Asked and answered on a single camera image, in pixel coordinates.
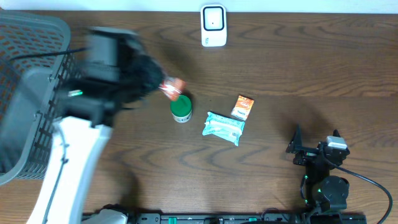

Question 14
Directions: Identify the red chocolate bar wrapper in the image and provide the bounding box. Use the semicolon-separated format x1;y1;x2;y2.
159;77;186;101

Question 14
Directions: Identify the green lid jar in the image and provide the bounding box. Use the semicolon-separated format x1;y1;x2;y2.
170;95;193;123

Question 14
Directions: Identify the orange tissue pack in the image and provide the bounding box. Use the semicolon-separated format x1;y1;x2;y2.
231;95;254;121

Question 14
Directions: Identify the teal wet wipes pack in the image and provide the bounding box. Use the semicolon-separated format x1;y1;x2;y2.
202;111;245;146

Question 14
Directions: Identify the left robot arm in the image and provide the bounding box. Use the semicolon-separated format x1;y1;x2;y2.
29;27;164;223

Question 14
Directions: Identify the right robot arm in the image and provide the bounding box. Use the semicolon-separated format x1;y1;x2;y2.
286;126;350;223

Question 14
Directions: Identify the white barcode scanner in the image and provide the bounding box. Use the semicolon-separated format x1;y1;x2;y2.
200;4;228;47

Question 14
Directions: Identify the grey plastic mesh basket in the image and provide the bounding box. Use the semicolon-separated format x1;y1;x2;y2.
1;11;80;185

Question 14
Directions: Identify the black mounting rail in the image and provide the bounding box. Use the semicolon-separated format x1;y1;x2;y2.
82;212;368;224

